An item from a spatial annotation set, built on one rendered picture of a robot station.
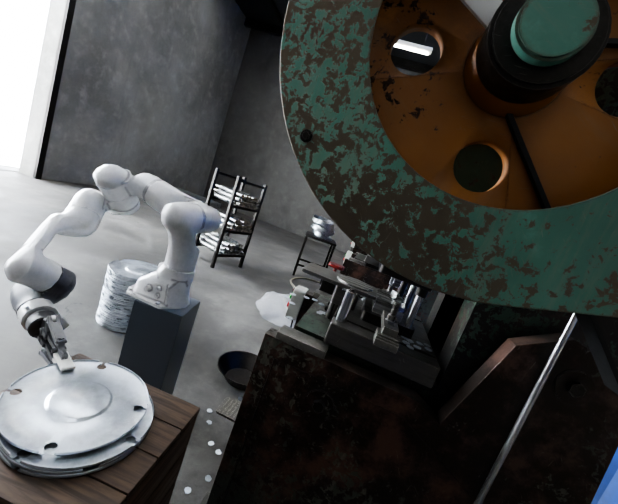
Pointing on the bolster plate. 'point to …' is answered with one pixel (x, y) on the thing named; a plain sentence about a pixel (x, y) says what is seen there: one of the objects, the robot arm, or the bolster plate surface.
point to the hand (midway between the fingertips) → (63, 363)
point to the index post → (346, 305)
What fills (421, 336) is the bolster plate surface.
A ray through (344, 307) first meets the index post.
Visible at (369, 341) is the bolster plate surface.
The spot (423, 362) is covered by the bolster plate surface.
